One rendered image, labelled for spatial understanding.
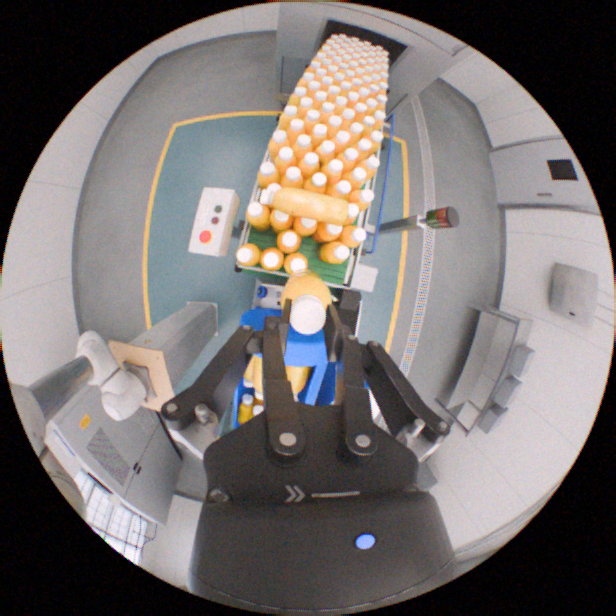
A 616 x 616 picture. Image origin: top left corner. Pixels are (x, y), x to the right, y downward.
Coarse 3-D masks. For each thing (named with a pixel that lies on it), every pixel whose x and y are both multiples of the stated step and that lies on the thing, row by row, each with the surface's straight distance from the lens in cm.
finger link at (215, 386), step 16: (240, 336) 14; (224, 352) 12; (240, 352) 12; (208, 368) 11; (224, 368) 11; (240, 368) 13; (192, 384) 10; (208, 384) 10; (224, 384) 11; (176, 400) 9; (192, 400) 9; (208, 400) 9; (224, 400) 11; (176, 416) 9; (192, 416) 9
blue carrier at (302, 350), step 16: (256, 320) 56; (288, 336) 49; (304, 336) 52; (320, 336) 54; (288, 352) 48; (304, 352) 48; (320, 352) 51; (320, 368) 56; (240, 384) 77; (320, 384) 64; (240, 400) 83; (304, 400) 82
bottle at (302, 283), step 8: (296, 272) 36; (304, 272) 33; (312, 272) 35; (288, 280) 32; (296, 280) 27; (304, 280) 26; (312, 280) 26; (320, 280) 28; (288, 288) 26; (296, 288) 25; (304, 288) 24; (312, 288) 25; (320, 288) 25; (328, 288) 28; (288, 296) 25; (296, 296) 24; (304, 296) 23; (312, 296) 23; (320, 296) 24; (328, 296) 26
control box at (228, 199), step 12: (204, 192) 64; (216, 192) 62; (228, 192) 61; (204, 204) 63; (216, 204) 61; (228, 204) 60; (204, 216) 61; (216, 216) 60; (228, 216) 61; (204, 228) 61; (216, 228) 59; (228, 228) 63; (192, 240) 62; (216, 240) 59; (228, 240) 66; (204, 252) 60; (216, 252) 59
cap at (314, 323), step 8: (296, 304) 21; (304, 304) 21; (312, 304) 21; (320, 304) 22; (296, 312) 21; (304, 312) 21; (312, 312) 21; (320, 312) 21; (296, 320) 22; (304, 320) 22; (312, 320) 22; (320, 320) 22; (296, 328) 22; (304, 328) 22; (312, 328) 22; (320, 328) 22
